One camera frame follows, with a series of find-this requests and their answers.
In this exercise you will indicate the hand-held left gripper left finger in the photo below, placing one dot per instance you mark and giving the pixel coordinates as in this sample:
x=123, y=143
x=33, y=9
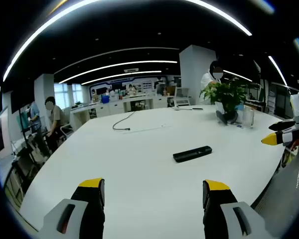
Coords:
x=89, y=211

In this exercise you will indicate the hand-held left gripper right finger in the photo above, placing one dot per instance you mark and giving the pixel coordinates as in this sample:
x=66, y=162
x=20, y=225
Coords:
x=214, y=214

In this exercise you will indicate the black remote control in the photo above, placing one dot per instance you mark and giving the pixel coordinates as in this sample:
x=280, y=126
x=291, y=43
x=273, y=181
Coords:
x=192, y=154

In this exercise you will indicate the clear plastic container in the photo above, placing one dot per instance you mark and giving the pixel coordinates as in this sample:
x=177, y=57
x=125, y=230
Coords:
x=248, y=118

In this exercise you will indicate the long ceiling light strip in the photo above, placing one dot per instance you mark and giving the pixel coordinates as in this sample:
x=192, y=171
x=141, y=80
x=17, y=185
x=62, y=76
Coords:
x=119, y=75
x=40, y=31
x=277, y=69
x=114, y=66

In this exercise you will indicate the grey mesh chair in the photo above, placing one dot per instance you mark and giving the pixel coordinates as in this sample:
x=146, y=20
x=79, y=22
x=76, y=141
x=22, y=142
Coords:
x=286, y=189

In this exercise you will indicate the green potted plant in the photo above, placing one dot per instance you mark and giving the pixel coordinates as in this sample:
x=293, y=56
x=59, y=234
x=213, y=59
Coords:
x=226, y=97

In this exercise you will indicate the white office chair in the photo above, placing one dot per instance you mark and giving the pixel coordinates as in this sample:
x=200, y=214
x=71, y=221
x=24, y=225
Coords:
x=66, y=129

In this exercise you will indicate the small black flat object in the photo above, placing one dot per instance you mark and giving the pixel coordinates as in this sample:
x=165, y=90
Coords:
x=197, y=108

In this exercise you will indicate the small white object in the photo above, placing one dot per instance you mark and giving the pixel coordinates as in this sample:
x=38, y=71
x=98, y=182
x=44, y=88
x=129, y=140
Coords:
x=176, y=107

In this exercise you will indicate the white counter cabinets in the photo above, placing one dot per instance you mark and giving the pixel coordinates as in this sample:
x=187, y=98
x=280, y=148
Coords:
x=114, y=107

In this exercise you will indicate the blue box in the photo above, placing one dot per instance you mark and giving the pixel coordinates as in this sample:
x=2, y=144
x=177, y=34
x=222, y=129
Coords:
x=105, y=99

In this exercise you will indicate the computer monitor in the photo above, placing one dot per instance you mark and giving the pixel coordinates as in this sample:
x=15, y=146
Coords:
x=1, y=132

